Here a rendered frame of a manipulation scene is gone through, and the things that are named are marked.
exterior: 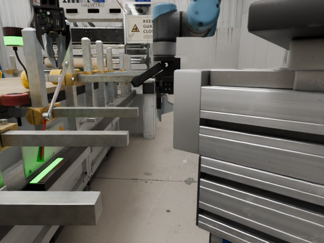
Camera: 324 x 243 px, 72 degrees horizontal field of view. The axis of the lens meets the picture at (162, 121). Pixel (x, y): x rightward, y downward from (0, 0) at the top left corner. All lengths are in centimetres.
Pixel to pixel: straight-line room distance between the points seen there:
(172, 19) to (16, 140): 52
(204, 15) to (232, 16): 910
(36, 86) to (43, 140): 26
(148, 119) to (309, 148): 292
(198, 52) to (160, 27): 862
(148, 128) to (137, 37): 120
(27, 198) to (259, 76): 30
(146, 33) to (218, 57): 662
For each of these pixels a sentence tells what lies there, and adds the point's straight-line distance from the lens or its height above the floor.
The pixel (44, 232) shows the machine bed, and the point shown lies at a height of 17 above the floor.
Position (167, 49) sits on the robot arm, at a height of 105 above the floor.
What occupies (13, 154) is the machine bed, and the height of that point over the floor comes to 66.
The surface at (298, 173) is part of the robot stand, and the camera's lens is 23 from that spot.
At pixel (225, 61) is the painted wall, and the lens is 946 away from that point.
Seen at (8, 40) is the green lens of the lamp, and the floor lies 107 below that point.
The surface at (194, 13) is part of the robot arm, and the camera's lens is 58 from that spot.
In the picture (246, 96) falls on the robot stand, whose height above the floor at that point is 97.
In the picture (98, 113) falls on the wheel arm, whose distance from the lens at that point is 78.
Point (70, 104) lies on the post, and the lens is 104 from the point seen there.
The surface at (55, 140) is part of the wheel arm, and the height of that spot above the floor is 83.
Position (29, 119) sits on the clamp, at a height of 84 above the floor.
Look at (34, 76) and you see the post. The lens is 80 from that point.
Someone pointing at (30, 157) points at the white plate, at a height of 75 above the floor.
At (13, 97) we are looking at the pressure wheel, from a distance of 87.
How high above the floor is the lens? 100
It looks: 14 degrees down
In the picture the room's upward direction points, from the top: straight up
